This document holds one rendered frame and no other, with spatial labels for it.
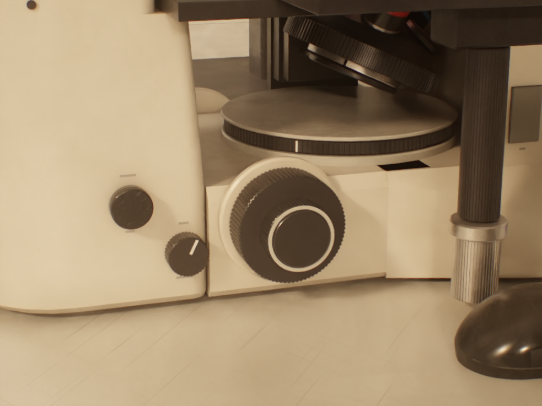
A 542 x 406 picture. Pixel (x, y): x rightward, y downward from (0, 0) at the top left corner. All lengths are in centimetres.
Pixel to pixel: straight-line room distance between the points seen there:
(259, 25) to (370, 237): 61
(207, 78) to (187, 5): 70
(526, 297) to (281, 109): 24
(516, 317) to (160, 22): 24
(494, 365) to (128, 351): 19
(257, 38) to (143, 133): 66
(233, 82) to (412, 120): 54
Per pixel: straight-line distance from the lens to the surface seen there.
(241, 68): 133
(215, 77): 128
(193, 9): 58
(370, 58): 71
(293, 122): 72
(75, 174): 62
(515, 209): 70
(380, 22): 71
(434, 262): 70
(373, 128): 71
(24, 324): 66
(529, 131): 71
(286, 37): 81
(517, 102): 70
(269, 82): 84
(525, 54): 70
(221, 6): 58
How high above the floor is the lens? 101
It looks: 17 degrees down
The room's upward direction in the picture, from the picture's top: straight up
